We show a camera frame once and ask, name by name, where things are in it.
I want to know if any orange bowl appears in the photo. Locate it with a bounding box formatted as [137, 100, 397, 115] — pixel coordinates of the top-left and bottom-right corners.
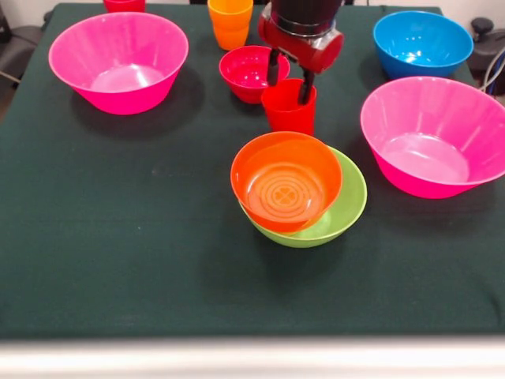
[230, 130, 343, 235]

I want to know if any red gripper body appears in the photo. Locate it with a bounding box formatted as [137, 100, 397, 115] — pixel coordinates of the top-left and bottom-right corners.
[257, 17, 346, 75]

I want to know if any large pink bowl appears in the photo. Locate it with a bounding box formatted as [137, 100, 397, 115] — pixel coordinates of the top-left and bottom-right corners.
[47, 11, 189, 116]
[360, 76, 505, 200]

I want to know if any blue bowl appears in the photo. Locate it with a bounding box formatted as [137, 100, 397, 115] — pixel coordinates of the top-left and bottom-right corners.
[372, 10, 474, 80]

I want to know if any red cup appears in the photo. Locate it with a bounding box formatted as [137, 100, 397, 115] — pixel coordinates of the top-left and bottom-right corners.
[260, 77, 318, 137]

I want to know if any orange cup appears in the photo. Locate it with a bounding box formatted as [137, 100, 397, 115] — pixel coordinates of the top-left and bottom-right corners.
[208, 0, 254, 51]

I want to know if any black pedestal leg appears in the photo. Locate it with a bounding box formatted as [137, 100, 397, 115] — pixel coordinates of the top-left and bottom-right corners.
[470, 17, 505, 74]

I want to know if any crimson cup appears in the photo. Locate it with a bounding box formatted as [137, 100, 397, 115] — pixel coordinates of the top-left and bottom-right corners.
[103, 0, 146, 13]

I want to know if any green bowl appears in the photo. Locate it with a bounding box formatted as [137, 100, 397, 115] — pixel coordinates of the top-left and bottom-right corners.
[239, 146, 368, 249]

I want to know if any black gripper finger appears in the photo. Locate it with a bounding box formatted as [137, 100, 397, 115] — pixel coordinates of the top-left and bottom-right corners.
[297, 66, 317, 106]
[266, 47, 281, 88]

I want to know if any small crimson bowl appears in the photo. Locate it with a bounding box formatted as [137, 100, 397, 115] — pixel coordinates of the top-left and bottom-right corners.
[219, 44, 291, 105]

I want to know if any dark green tablecloth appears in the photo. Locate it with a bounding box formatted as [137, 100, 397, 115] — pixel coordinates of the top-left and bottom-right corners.
[0, 2, 505, 340]

